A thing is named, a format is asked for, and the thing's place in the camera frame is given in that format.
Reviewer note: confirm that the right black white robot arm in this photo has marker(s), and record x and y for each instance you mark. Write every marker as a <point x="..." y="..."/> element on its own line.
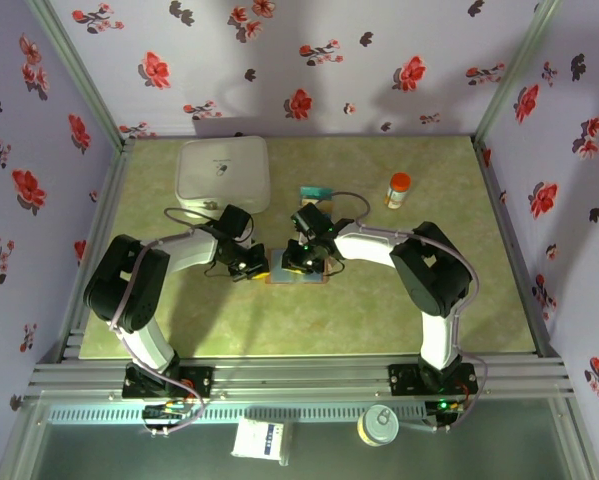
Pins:
<point x="429" y="275"/>

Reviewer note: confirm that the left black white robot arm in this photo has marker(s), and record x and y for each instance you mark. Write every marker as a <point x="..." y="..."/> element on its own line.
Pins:
<point x="124" y="290"/>

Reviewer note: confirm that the white zipped medicine case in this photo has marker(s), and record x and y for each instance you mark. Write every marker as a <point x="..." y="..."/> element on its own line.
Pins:
<point x="214" y="170"/>

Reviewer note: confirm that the orange cap pill bottle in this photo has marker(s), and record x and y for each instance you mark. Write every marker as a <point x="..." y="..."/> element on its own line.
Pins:
<point x="398" y="192"/>

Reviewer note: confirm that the white paper packet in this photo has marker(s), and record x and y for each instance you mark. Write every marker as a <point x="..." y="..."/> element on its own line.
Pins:
<point x="259" y="440"/>

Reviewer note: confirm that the yellow tin can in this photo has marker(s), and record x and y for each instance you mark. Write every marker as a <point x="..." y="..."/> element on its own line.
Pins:
<point x="377" y="425"/>

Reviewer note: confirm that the aluminium frame rail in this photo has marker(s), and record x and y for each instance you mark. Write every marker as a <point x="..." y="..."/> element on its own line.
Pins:
<point x="299" y="377"/>

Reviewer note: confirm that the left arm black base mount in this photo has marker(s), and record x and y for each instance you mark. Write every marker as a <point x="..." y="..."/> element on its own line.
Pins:
<point x="199" y="382"/>

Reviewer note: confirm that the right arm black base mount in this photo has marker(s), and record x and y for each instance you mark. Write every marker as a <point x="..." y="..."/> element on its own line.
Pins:
<point x="404" y="380"/>

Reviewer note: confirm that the aluminium frame post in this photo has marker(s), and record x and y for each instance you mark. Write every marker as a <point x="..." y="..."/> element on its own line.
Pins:
<point x="516" y="70"/>
<point x="76" y="70"/>

